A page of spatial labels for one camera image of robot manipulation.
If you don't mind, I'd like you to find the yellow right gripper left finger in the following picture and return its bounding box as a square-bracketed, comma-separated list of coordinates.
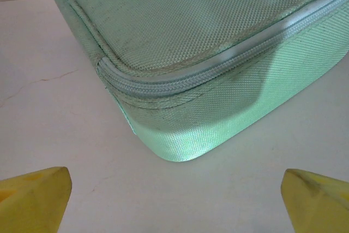
[0, 166, 73, 233]

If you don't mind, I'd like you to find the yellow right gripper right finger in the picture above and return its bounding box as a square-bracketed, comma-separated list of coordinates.
[281, 168, 349, 233]

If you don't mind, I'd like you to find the mint green zip case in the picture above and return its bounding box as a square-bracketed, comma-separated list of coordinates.
[46, 0, 349, 166]

